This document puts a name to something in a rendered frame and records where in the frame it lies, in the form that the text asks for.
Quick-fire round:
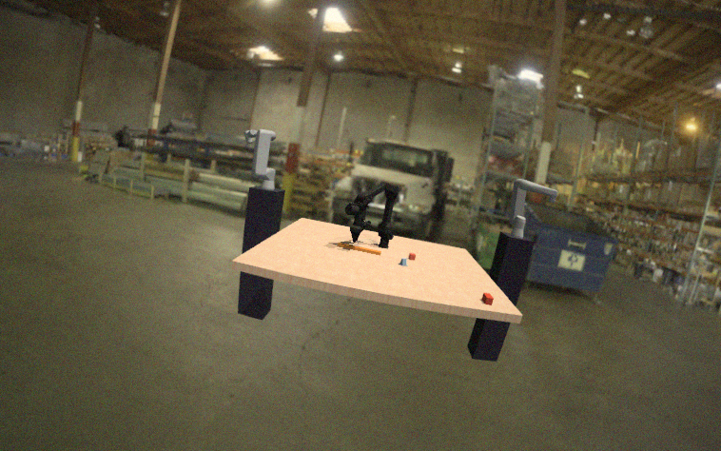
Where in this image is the orange bar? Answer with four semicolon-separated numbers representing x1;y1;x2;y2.
338;243;381;255

